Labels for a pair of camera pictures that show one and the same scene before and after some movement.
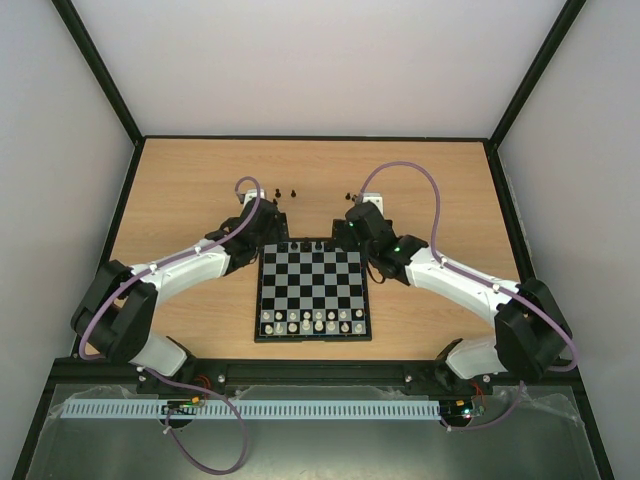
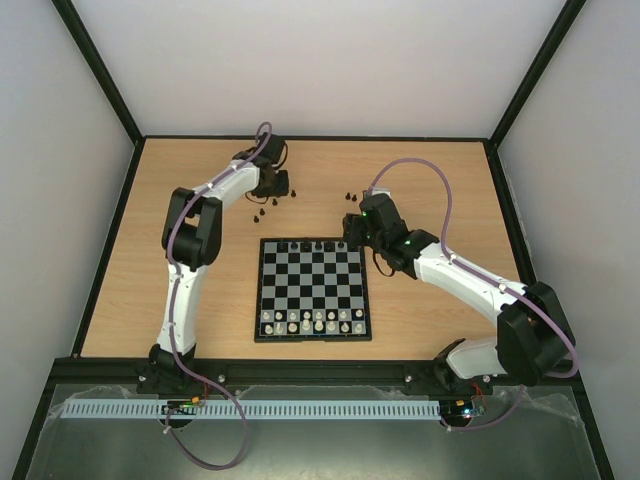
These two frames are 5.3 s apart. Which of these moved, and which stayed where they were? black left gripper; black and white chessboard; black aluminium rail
Moved: black left gripper
Stayed: black and white chessboard; black aluminium rail
